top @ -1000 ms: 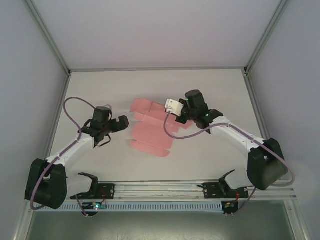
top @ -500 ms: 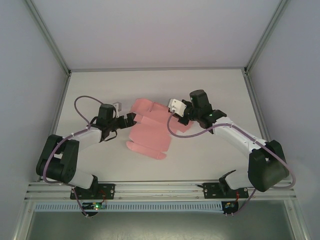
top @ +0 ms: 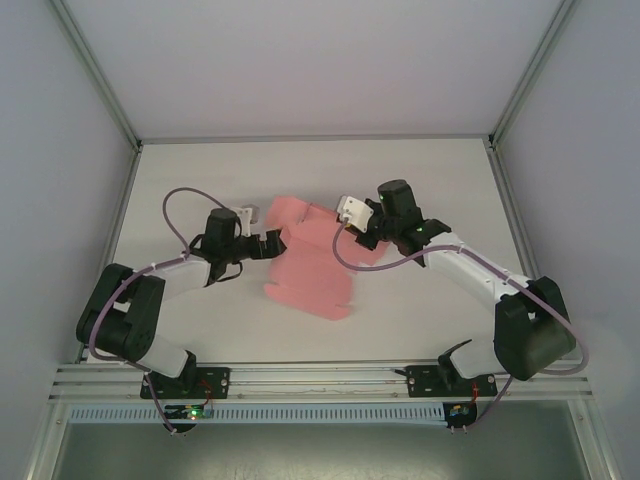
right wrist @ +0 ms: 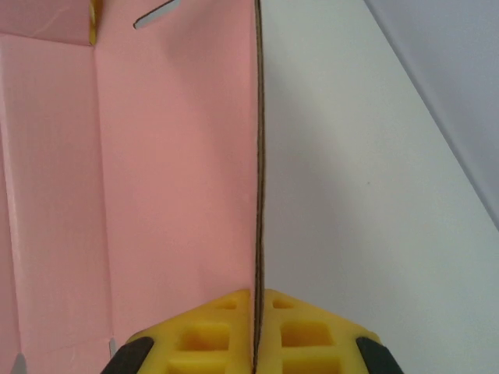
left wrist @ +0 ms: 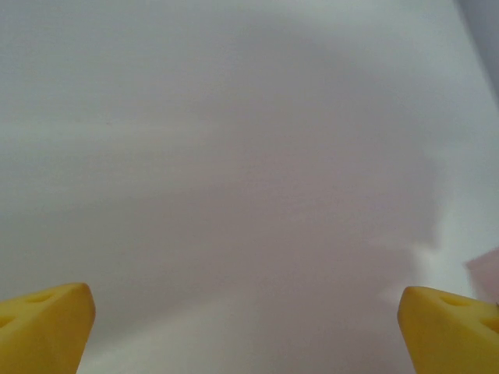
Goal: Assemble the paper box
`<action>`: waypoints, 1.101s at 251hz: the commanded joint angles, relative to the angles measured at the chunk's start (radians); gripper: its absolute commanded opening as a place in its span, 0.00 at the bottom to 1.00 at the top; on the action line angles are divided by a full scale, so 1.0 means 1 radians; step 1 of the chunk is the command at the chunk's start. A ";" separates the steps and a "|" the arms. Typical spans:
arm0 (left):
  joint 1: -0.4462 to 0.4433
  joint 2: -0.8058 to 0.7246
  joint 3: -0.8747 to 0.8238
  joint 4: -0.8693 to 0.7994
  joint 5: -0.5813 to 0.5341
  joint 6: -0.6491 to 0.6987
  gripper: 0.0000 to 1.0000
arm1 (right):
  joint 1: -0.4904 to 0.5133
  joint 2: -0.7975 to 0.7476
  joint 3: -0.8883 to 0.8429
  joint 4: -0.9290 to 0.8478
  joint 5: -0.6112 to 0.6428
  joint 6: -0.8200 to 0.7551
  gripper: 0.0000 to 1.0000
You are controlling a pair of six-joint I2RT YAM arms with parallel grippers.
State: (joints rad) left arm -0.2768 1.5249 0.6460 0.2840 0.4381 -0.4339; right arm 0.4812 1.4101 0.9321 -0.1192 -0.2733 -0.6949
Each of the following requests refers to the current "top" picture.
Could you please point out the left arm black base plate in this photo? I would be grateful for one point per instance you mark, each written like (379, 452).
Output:
(217, 380)

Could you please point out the circuit board with green light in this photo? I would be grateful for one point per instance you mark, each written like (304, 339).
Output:
(192, 413)

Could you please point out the aluminium lower frame bar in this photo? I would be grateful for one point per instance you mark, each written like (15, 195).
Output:
(595, 440)
(47, 440)

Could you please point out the aluminium mounting rail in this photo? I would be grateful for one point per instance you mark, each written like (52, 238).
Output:
(320, 375)

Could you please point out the grey metal sheet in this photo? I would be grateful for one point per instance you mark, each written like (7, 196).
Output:
(320, 450)

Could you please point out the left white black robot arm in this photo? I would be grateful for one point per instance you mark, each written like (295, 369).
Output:
(180, 277)

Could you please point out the aluminium table side rail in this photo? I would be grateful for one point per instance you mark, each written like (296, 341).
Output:
(116, 235)
(512, 210)

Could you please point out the pink cloth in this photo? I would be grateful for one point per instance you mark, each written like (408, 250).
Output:
(310, 270)

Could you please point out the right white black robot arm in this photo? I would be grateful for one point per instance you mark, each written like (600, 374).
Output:
(465, 270)

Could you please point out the aluminium frame post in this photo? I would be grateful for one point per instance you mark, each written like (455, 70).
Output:
(100, 82)
(532, 72)

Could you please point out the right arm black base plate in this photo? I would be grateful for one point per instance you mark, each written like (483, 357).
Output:
(422, 380)

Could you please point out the small circuit board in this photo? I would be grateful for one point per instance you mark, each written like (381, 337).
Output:
(457, 412)

